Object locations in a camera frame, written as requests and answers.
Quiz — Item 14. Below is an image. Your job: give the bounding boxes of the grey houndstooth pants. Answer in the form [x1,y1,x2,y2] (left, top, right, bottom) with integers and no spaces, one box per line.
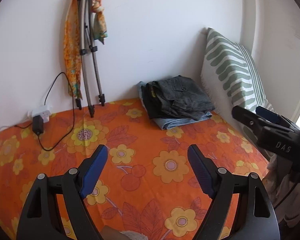
[147,75,215,120]

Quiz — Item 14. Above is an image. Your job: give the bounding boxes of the right hand white glove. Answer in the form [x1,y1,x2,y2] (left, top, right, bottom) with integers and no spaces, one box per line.
[262,155,300,228]

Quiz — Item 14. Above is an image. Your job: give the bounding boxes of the green striped white pillow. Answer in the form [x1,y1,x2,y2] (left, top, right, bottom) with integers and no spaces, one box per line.
[199,27,274,116]

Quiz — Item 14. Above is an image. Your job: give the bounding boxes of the folded light blue jeans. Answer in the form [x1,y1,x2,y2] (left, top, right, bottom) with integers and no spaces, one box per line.
[136,81,212,130]

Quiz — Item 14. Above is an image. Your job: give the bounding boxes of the black power adapter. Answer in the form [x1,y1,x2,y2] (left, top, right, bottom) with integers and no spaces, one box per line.
[32,115,44,136]

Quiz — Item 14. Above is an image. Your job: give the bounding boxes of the black yellow striped garment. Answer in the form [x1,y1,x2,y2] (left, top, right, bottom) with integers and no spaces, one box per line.
[141,84,165,119]

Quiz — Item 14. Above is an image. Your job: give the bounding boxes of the white power strip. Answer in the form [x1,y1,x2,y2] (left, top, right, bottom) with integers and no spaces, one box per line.
[27,105,52,123]

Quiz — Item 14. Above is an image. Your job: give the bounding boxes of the orange floral bedsheet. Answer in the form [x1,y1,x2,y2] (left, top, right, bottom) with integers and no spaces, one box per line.
[0,99,268,239]

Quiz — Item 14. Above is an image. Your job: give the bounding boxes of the silver folded tripod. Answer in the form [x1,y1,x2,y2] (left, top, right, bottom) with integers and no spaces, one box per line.
[77,0,105,118]

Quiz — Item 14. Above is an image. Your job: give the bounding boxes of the orange floral scarf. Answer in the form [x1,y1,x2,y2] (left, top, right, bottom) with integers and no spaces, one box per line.
[63,0,108,99]

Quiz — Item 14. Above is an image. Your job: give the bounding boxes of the black power cable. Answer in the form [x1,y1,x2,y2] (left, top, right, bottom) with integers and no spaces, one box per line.
[36,71,75,152]

